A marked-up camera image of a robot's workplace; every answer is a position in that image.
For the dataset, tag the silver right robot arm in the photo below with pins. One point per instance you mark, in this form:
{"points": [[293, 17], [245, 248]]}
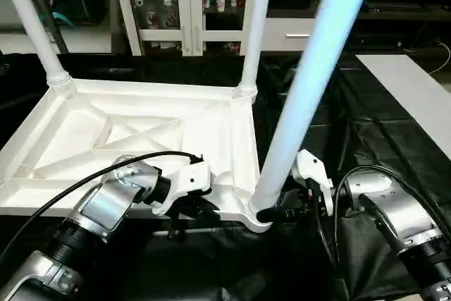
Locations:
{"points": [[387, 202]]}

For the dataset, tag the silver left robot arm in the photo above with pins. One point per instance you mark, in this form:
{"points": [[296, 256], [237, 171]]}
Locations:
{"points": [[106, 202]]}

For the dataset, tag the black mat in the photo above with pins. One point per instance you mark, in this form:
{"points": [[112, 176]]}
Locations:
{"points": [[380, 139]]}

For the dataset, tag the white flat board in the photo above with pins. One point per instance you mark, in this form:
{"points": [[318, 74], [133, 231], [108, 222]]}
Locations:
{"points": [[416, 96]]}

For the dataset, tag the white drawer unit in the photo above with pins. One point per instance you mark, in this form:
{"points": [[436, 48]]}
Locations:
{"points": [[296, 33]]}

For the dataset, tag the white glass door cabinet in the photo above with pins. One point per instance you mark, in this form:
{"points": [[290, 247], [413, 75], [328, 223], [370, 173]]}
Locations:
{"points": [[176, 5]]}

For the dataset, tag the light blue stand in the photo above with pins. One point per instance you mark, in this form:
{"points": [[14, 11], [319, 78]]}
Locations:
{"points": [[60, 17]]}

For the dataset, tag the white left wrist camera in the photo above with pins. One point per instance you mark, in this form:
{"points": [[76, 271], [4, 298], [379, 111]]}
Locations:
{"points": [[187, 181]]}

